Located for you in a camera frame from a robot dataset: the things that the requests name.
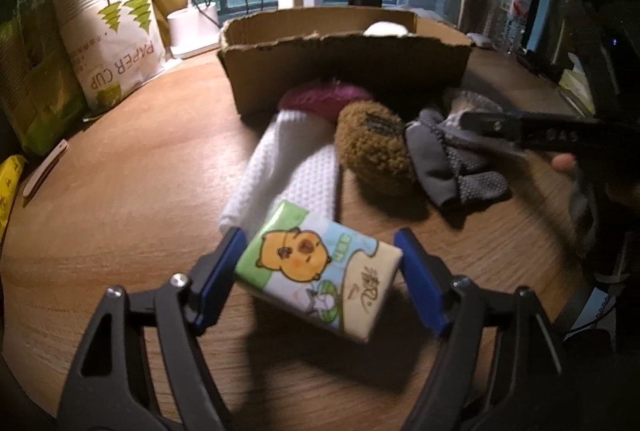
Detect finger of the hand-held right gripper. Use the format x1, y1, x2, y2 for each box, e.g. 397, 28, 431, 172
459, 110, 640, 154

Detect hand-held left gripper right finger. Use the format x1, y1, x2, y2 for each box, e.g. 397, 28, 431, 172
392, 227, 566, 431

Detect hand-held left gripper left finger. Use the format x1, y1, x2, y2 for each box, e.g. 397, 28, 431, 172
57, 227, 249, 431

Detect grey fuzzy cloth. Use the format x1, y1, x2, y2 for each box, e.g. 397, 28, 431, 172
442, 88, 503, 116

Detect cartoon print tissue packet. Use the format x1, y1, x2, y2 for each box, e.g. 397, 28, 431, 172
234, 200, 404, 344

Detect grey dotted glove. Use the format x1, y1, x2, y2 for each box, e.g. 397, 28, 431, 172
404, 107, 512, 210

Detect cardboard box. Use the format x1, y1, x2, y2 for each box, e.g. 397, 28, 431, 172
216, 6, 475, 116

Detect magenta knitted cloth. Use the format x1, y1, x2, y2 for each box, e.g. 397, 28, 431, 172
277, 80, 373, 124

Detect pale yellow tissue box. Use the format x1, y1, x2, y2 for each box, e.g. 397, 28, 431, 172
559, 53, 596, 116

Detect black appliance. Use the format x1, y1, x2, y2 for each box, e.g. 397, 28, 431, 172
565, 0, 640, 122

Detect clear water bottle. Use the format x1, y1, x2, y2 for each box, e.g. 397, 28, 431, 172
492, 0, 533, 54

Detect steel thermos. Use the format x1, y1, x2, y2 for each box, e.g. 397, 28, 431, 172
442, 0, 488, 34

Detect wooden stick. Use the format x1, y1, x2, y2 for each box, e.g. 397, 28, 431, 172
22, 139, 68, 202

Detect yellow packet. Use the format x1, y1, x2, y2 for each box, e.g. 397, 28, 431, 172
0, 155, 27, 242

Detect paper cup package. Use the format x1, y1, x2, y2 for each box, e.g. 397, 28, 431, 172
52, 0, 168, 112

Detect green cup package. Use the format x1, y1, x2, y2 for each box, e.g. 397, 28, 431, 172
0, 0, 86, 156

